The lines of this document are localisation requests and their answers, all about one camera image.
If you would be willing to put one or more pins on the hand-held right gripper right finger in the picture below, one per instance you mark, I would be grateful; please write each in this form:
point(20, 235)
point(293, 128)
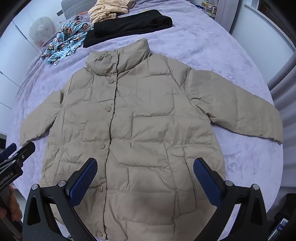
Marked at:
point(207, 183)

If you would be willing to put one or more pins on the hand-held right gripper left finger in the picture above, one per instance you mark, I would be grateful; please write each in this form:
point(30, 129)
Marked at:
point(85, 180)

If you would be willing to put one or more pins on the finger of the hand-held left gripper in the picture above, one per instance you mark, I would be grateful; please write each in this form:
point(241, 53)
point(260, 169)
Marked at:
point(9, 148)
point(26, 148)

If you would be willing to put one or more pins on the beige puffer jacket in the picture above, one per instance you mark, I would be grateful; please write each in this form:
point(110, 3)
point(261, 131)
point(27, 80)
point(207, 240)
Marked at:
point(148, 120)

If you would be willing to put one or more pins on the person's left hand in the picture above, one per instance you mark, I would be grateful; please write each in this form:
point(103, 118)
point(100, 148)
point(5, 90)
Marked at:
point(16, 201)

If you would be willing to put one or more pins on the white wardrobe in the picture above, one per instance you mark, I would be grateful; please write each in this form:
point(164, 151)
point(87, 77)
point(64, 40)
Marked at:
point(11, 64)

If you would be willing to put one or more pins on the dark bag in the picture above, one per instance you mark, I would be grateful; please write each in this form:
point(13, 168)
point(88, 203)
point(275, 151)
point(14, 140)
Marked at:
point(281, 222)

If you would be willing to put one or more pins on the blue monkey print garment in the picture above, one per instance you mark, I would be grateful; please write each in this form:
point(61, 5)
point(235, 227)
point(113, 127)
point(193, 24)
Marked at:
point(62, 39)

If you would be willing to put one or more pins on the white round plush toy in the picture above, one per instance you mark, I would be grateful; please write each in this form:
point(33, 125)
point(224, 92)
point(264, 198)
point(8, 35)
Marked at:
point(41, 29)

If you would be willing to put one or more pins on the lilac plush blanket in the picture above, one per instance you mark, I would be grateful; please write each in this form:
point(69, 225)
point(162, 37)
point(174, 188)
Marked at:
point(208, 48)

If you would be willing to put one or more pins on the cream striped garment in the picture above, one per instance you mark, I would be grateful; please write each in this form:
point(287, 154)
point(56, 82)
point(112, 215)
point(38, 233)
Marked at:
point(108, 8)

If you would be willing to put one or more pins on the black fleece garment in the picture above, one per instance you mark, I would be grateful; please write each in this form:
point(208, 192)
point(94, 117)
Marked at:
point(131, 23)

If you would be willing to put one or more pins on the grey curtain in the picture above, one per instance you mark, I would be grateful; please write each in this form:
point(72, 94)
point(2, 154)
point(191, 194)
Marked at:
point(227, 14)

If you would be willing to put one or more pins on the small boxes on shelf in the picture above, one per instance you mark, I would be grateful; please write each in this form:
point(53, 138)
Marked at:
point(209, 7)

